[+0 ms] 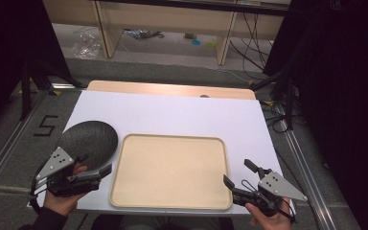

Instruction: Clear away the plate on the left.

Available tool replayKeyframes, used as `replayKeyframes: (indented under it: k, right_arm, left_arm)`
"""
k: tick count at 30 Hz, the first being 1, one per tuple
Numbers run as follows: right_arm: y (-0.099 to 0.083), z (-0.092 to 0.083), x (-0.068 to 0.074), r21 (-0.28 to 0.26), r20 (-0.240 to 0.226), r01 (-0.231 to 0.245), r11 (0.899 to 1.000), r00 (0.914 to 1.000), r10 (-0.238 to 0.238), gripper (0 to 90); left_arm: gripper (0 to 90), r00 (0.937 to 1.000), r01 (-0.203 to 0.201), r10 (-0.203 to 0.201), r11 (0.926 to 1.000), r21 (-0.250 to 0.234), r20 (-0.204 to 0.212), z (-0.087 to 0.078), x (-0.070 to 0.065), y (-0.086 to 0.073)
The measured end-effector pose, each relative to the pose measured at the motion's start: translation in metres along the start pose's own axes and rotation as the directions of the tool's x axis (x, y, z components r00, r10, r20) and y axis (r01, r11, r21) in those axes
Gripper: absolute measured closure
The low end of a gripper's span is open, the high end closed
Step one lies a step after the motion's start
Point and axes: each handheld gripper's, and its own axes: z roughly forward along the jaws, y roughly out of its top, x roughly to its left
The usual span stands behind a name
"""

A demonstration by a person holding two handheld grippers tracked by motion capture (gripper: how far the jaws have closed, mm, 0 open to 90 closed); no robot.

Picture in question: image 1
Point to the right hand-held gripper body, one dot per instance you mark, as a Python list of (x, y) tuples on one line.
[(276, 187)]

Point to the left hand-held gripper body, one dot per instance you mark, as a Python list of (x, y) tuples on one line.
[(56, 159)]

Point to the dark grey oval plate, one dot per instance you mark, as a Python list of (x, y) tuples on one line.
[(89, 142)]

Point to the person's right hand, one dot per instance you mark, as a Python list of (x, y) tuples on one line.
[(274, 222)]

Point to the person's left hand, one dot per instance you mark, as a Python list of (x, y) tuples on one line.
[(60, 204)]

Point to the beige rectangular tray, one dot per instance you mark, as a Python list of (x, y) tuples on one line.
[(171, 172)]

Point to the black metal stand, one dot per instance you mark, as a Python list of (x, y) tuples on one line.
[(32, 83), (281, 86)]

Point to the white table mat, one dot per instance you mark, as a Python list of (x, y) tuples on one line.
[(172, 115)]

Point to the black curtain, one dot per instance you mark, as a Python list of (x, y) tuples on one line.
[(9, 48), (341, 96)]

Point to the clear plastic bag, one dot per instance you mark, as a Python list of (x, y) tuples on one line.
[(85, 46)]

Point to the small green object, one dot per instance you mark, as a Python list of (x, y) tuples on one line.
[(211, 44)]

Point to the small blue disc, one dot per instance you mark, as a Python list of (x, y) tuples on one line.
[(196, 41)]

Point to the crumpled plastic wrap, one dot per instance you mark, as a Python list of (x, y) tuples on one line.
[(142, 33)]

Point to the light wooden desk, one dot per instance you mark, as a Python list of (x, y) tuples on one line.
[(166, 17)]

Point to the aluminium rail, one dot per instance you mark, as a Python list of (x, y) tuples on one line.
[(306, 172), (9, 143)]

